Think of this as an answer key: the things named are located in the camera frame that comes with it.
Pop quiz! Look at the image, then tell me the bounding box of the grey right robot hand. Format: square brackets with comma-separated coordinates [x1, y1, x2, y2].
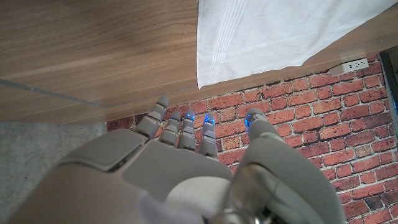
[6, 95, 348, 224]

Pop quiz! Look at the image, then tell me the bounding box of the white handkerchief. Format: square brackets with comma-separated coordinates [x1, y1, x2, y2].
[195, 0, 398, 90]

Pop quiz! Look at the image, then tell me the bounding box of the red brick printed backdrop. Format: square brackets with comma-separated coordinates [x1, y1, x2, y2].
[106, 54, 398, 224]

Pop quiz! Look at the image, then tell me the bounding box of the white power strip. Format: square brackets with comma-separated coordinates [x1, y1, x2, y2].
[329, 58, 370, 77]

